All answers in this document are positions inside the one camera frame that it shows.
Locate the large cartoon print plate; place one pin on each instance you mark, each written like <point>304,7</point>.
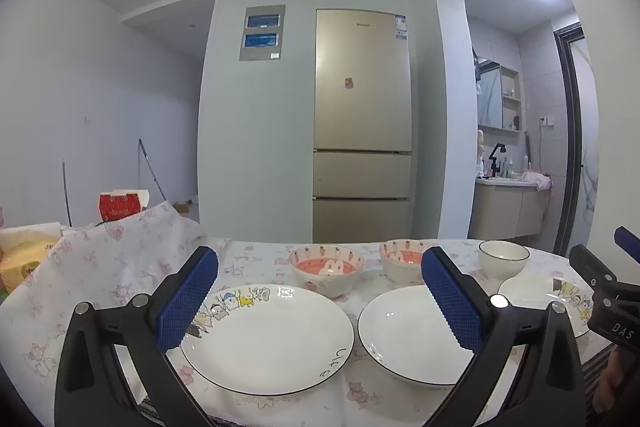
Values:
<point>270,342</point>

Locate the bathroom mirror cabinet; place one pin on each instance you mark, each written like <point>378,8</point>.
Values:
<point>492,97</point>

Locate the gold refrigerator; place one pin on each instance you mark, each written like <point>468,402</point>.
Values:
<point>362,122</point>

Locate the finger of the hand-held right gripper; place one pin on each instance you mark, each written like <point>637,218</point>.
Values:
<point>627,239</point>
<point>592,269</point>

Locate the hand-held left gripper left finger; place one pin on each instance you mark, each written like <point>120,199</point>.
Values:
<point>187,302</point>

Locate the red and white carton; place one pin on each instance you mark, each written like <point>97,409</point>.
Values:
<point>120,206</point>

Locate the white wall socket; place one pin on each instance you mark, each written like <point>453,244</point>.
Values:
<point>546,121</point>

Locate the person's right hand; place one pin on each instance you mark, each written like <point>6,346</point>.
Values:
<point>607,382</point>

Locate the small cartoon print plate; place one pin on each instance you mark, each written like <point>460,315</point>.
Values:
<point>525,292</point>

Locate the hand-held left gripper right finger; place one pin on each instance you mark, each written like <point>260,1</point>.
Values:
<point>450,302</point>

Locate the pink white cloth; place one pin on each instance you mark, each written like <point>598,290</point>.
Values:
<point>537,180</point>

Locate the beige bathroom vanity cabinet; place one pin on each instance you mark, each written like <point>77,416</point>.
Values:
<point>505,209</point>

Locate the long thin stick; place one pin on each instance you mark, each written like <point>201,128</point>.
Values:
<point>66,192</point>
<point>150,167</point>

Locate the grey wall electrical panel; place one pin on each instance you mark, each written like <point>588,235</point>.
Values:
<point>261,34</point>

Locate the plain white black-rimmed plate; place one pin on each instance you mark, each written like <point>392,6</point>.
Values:
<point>400,337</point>

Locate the black faucet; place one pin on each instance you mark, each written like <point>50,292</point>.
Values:
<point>495,159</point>

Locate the pink carrot print bowl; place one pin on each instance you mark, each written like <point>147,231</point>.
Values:
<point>325,274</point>
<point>400,264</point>

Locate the white black-rimmed bowl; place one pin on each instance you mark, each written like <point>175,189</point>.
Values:
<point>502,262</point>

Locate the dark framed glass door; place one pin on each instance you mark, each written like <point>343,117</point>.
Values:
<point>567,132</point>

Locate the yellow tissue packet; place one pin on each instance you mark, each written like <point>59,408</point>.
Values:
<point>22,257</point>

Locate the pink printed white tablecloth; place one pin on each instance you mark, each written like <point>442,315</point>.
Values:
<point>250,257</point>

